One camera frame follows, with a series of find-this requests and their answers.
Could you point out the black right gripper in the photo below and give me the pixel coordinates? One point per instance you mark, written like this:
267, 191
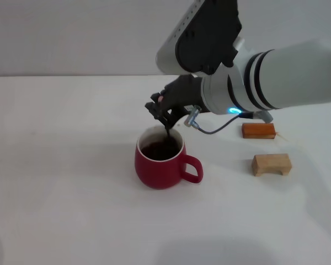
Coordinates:
183, 92

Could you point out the red ceramic coffee cup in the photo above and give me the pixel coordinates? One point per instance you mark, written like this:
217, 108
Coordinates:
157, 174

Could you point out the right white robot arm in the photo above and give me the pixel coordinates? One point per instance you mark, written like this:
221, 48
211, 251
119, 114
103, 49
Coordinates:
287, 80

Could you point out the orange-brown wooden block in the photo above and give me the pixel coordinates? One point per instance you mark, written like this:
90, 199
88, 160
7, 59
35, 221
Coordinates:
258, 130

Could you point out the light wooden notched block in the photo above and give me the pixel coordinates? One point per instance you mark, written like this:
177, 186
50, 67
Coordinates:
267, 164

